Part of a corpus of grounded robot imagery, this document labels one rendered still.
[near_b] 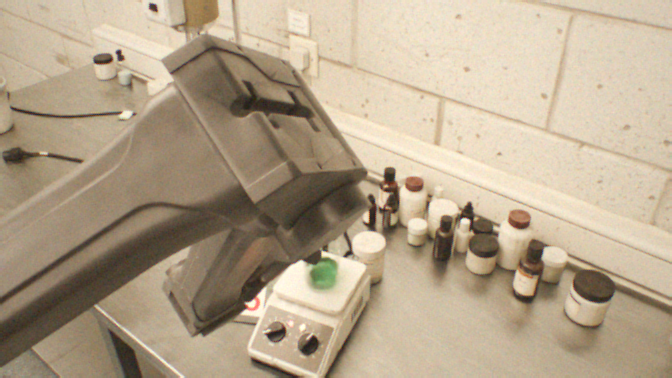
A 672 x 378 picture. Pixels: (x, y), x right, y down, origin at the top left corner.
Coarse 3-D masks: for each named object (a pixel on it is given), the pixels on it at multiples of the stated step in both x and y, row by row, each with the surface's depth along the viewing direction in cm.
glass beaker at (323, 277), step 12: (336, 240) 91; (324, 252) 95; (336, 252) 93; (324, 264) 88; (336, 264) 90; (312, 276) 90; (324, 276) 90; (336, 276) 91; (312, 288) 92; (324, 288) 91
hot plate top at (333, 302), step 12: (300, 264) 98; (348, 264) 98; (360, 264) 97; (288, 276) 95; (300, 276) 95; (348, 276) 95; (360, 276) 95; (276, 288) 93; (288, 288) 93; (300, 288) 93; (336, 288) 93; (348, 288) 93; (300, 300) 91; (312, 300) 91; (324, 300) 91; (336, 300) 91; (336, 312) 89
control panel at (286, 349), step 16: (272, 320) 92; (288, 320) 91; (304, 320) 91; (256, 336) 91; (288, 336) 90; (320, 336) 89; (272, 352) 89; (288, 352) 89; (320, 352) 88; (304, 368) 87
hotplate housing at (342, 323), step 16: (368, 288) 99; (272, 304) 93; (288, 304) 93; (352, 304) 93; (320, 320) 90; (336, 320) 90; (352, 320) 95; (336, 336) 89; (256, 352) 90; (336, 352) 91; (288, 368) 88; (320, 368) 87
